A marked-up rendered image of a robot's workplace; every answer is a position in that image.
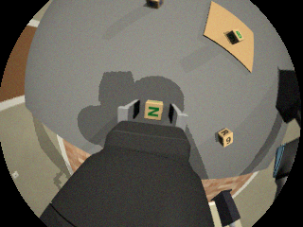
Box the tan wooden letter block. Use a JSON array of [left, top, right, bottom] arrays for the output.
[[146, 0, 164, 9], [226, 29, 244, 44], [218, 129, 233, 147], [144, 100, 163, 120]]

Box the tan flat mat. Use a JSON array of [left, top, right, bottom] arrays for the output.
[[203, 1, 254, 73]]

